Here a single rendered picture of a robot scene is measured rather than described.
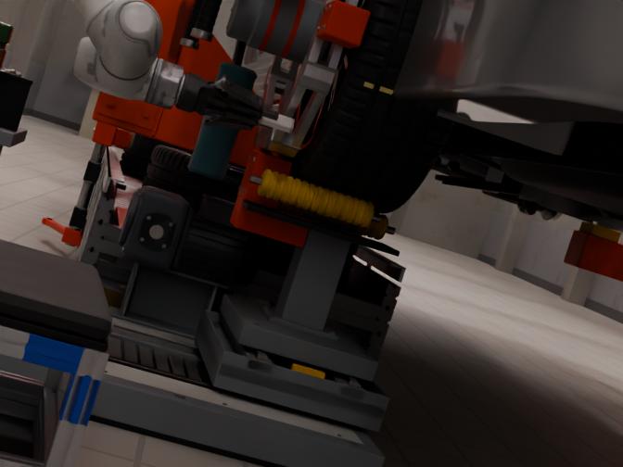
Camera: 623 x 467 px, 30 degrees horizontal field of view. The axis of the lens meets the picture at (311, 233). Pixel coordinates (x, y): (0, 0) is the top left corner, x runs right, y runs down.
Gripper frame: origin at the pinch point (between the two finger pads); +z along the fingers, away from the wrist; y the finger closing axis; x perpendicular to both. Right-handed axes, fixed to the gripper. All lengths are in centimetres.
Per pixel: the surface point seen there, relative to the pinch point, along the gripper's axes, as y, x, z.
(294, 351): -32.1, -30.2, 18.4
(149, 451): -25, -65, -8
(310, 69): 12.1, 4.2, 2.4
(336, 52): 15.5, 7.6, 6.4
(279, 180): -13.1, -2.8, 5.4
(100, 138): -145, 118, -31
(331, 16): 25.5, 4.8, 1.7
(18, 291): 52, -94, -36
